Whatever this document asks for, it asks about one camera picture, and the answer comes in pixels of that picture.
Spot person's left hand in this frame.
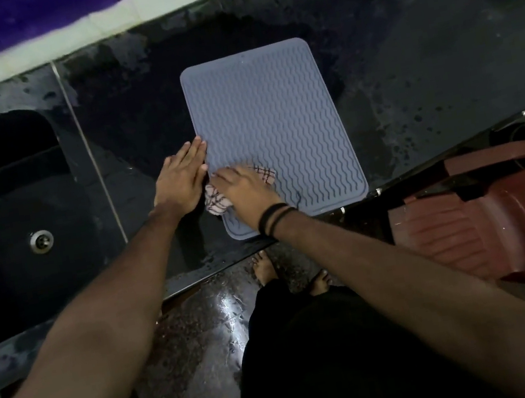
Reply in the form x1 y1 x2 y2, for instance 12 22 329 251
142 134 219 223

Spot person's right hand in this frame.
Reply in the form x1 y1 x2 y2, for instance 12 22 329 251
207 157 287 236

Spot checkered pink cleaning cloth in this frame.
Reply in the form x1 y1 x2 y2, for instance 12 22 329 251
199 159 284 219

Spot grey ribbed silicone mat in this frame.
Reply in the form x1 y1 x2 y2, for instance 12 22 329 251
175 29 375 248

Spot person's left forearm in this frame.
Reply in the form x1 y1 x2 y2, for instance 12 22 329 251
0 204 216 398

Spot person's right forearm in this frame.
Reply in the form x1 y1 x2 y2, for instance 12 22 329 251
270 170 525 398

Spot person's left foot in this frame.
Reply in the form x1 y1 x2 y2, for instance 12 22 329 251
249 248 280 288

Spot person's foot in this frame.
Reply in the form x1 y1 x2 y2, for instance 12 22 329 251
304 267 335 299
249 248 280 288

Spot person's right foot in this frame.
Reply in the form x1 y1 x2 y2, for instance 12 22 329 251
304 267 335 299

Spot person's black trousers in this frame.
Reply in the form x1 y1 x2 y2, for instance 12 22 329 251
210 244 512 398

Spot black thread wristband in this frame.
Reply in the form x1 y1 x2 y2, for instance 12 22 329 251
253 198 307 240

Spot metal sink drain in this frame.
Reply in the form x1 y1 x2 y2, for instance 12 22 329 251
27 227 57 257

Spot black sink basin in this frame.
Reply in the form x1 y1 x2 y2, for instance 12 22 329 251
0 99 118 354

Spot red plastic chair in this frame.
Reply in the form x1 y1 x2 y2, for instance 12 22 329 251
379 140 525 353

